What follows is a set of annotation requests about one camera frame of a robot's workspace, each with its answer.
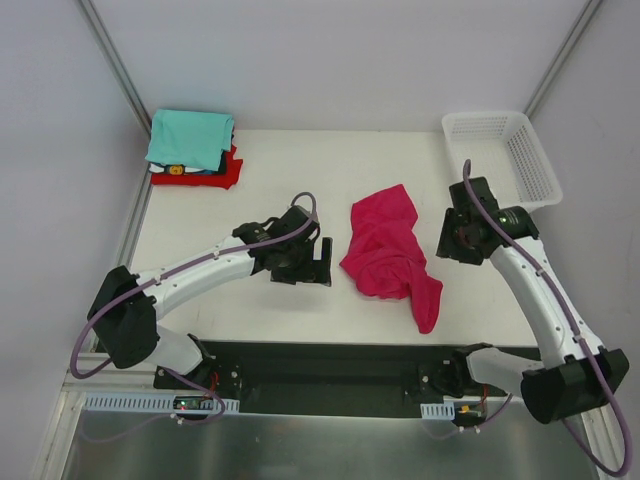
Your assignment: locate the crimson pink t shirt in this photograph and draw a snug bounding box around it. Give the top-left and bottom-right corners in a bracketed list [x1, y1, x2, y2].
[340, 184, 443, 334]

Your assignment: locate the white plastic basket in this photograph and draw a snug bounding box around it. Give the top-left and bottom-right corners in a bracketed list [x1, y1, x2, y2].
[441, 111, 563, 212]

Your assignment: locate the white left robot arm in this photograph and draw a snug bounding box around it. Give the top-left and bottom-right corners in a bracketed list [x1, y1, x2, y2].
[88, 205, 333, 389]

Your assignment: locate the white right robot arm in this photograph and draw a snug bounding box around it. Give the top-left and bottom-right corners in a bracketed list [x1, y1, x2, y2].
[437, 177, 629, 424]

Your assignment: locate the folded dark printed t shirt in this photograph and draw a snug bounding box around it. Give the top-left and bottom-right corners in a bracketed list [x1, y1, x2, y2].
[149, 162, 227, 177]

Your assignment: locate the folded teal t shirt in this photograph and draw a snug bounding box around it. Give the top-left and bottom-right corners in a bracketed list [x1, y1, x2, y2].
[145, 109, 235, 171]

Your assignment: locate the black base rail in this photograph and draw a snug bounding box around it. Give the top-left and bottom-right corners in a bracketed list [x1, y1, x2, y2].
[130, 339, 521, 419]

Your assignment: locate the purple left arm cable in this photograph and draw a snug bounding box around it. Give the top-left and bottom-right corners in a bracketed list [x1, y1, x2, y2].
[68, 192, 319, 381]

